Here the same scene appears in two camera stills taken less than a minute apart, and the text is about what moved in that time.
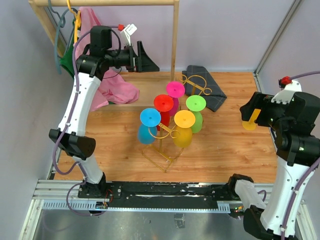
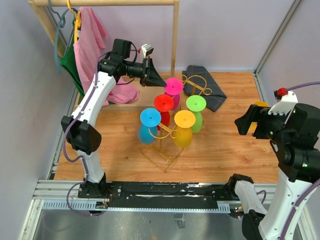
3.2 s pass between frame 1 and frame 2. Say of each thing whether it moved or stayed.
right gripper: moved
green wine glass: stayed
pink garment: stayed
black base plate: stayed
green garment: stayed
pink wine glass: moved
